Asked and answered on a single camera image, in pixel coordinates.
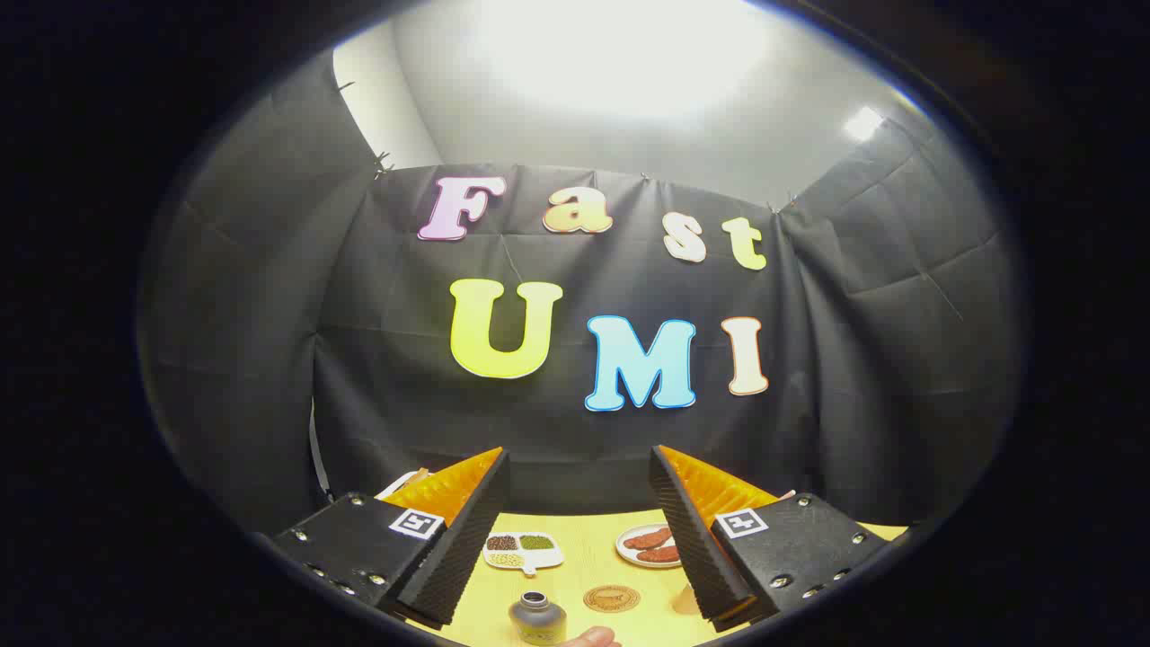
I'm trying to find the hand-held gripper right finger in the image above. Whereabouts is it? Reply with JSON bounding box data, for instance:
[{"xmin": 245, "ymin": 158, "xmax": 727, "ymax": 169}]
[{"xmin": 649, "ymin": 445, "xmax": 892, "ymax": 634}]

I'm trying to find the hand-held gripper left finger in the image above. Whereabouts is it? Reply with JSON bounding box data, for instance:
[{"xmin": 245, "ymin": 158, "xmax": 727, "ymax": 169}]
[{"xmin": 272, "ymin": 447, "xmax": 511, "ymax": 630}]

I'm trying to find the round wooden coaster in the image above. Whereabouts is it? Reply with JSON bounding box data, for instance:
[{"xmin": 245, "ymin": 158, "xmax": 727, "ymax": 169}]
[{"xmin": 582, "ymin": 584, "xmax": 641, "ymax": 615}]

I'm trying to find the silver bottle green label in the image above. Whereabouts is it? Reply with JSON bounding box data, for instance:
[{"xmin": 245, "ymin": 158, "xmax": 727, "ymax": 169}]
[{"xmin": 509, "ymin": 590, "xmax": 569, "ymax": 646}]

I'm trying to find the white divided bean dish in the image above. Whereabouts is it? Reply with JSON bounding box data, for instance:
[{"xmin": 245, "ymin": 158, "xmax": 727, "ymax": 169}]
[{"xmin": 482, "ymin": 531, "xmax": 565, "ymax": 576}]

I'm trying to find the white oval plate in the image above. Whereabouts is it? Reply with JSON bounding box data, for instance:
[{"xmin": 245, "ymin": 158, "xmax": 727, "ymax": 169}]
[{"xmin": 615, "ymin": 524, "xmax": 684, "ymax": 570}]

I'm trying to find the white toaster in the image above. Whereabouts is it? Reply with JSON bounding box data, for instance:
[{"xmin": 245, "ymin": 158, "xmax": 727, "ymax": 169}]
[{"xmin": 376, "ymin": 469, "xmax": 432, "ymax": 501}]

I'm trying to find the wooden table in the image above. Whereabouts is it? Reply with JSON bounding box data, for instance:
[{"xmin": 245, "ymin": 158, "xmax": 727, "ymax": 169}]
[{"xmin": 409, "ymin": 510, "xmax": 908, "ymax": 647}]

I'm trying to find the black backdrop cloth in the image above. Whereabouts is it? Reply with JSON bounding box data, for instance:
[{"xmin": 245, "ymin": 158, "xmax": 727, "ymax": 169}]
[{"xmin": 139, "ymin": 49, "xmax": 1025, "ymax": 540}]

